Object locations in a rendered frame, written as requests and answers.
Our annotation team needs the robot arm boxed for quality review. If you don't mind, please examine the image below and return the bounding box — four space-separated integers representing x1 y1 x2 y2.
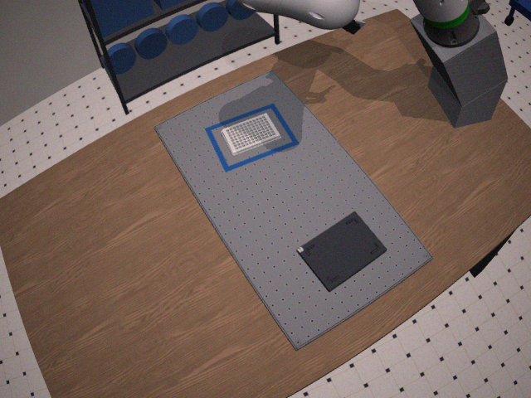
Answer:
236 0 490 48

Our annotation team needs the blue tape outline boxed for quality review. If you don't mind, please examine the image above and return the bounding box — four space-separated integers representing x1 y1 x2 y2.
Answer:
205 104 299 172

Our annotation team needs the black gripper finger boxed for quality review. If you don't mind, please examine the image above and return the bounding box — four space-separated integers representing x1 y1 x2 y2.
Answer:
342 19 366 35

